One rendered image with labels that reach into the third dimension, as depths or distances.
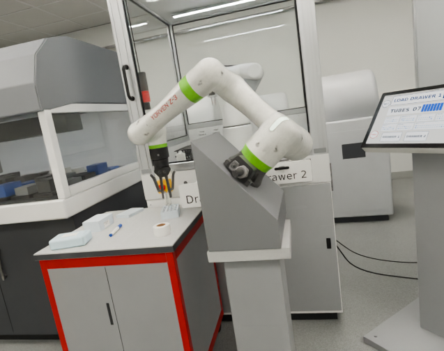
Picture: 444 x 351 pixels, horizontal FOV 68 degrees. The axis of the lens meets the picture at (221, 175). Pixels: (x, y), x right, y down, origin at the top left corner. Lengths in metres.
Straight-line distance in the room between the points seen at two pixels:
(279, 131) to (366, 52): 3.97
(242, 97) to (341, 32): 3.67
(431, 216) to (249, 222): 0.93
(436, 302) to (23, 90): 2.22
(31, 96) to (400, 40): 4.35
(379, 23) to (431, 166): 3.58
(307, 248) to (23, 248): 1.61
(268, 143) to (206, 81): 0.39
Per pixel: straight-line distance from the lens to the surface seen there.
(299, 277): 1.94
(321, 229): 1.83
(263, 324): 1.31
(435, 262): 1.83
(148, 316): 1.49
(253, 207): 1.07
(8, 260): 2.37
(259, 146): 1.11
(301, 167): 1.72
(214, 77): 1.34
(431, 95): 1.71
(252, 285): 1.23
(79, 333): 1.70
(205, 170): 1.07
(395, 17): 5.14
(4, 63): 2.07
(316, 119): 1.72
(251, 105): 1.38
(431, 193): 1.72
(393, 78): 5.04
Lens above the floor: 1.21
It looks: 10 degrees down
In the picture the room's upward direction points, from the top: 9 degrees counter-clockwise
